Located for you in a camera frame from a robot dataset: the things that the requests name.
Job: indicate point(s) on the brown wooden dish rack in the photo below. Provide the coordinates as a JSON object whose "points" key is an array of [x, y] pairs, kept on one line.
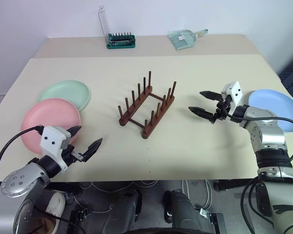
{"points": [[145, 133]]}

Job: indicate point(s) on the black table frame bar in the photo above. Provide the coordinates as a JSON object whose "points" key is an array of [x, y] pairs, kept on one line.
{"points": [[234, 186]]}

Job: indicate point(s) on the packaged green dustpan set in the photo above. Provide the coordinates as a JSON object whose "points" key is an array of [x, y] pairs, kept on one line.
{"points": [[183, 40]]}

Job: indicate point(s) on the dark rounded shell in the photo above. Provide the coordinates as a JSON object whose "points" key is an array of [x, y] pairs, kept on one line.
{"points": [[123, 214], [183, 214]]}

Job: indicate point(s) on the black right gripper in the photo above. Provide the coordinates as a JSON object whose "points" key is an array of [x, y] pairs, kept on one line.
{"points": [[222, 111]]}

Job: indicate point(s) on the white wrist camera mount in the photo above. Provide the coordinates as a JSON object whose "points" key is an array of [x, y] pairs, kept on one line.
{"points": [[236, 93], [52, 136]]}

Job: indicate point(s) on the blue plate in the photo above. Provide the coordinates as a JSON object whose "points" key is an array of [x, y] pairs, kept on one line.
{"points": [[271, 100]]}

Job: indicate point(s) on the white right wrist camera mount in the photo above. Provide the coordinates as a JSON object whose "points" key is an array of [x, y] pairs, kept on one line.
{"points": [[236, 93]]}

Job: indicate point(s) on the red plate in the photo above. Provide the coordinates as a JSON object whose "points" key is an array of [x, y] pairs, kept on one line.
{"points": [[46, 115]]}

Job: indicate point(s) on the black metal bracket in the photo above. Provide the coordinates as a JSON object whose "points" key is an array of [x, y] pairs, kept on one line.
{"points": [[216, 223]]}

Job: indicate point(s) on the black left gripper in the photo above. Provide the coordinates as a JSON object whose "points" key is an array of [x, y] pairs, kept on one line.
{"points": [[74, 156]]}

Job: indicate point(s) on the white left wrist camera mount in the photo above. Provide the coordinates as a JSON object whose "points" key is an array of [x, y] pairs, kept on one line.
{"points": [[52, 136]]}

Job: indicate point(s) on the green plate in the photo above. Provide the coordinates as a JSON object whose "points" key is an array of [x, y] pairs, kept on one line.
{"points": [[66, 91]]}

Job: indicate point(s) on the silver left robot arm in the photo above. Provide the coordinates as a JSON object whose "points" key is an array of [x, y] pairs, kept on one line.
{"points": [[22, 181]]}

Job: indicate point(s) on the white sneaker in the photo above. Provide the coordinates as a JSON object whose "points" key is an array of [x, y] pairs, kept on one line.
{"points": [[55, 203]]}

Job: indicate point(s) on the green screwdriver bit set case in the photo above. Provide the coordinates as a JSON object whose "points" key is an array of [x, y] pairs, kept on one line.
{"points": [[120, 44]]}

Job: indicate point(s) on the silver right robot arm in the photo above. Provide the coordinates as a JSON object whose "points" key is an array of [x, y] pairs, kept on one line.
{"points": [[271, 139]]}

